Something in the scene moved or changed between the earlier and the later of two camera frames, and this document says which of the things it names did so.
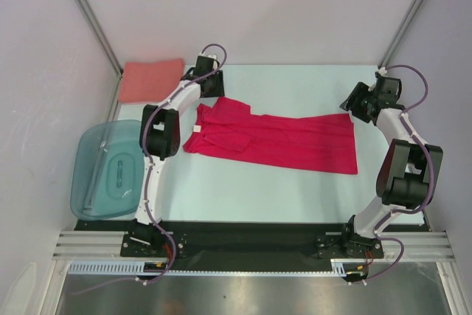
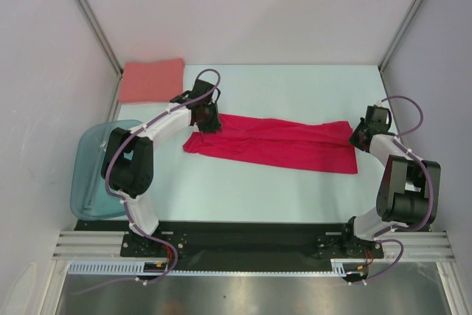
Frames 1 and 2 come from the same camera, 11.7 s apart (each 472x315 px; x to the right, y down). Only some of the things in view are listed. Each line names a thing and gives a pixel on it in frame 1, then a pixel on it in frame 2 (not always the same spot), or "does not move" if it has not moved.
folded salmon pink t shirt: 147,82 does not move
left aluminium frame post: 82,2 does not move
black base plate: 251,241 does not move
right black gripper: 360,91 → 354,139
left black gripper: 220,89 → 214,126
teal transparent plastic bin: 108,170 does not move
